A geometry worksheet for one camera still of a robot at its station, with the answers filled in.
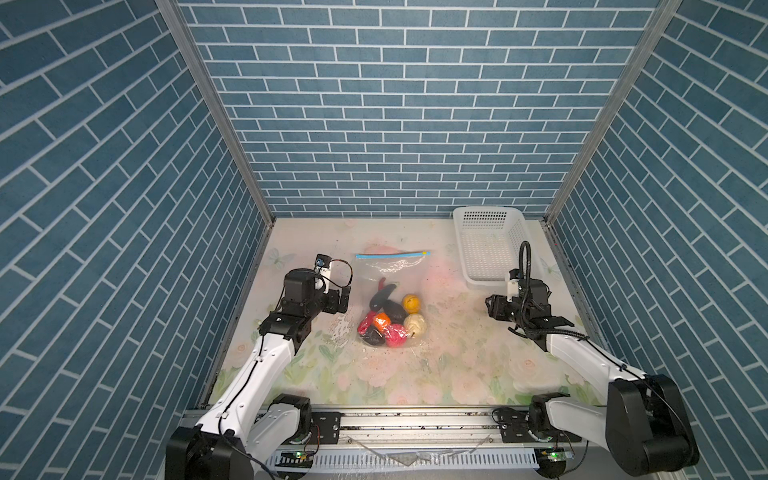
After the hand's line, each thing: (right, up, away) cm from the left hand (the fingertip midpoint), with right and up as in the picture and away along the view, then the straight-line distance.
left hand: (335, 283), depth 83 cm
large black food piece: (+17, -10, +6) cm, 21 cm away
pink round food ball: (+17, -15, 0) cm, 22 cm away
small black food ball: (+11, -15, 0) cm, 19 cm away
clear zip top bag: (+21, +2, +19) cm, 29 cm away
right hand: (+47, -5, +7) cm, 48 cm away
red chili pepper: (+9, -11, +2) cm, 14 cm away
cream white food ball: (+22, -12, +2) cm, 26 cm away
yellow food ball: (+22, -7, +6) cm, 24 cm away
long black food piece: (+12, -6, +8) cm, 16 cm away
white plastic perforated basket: (+54, +13, +33) cm, 65 cm away
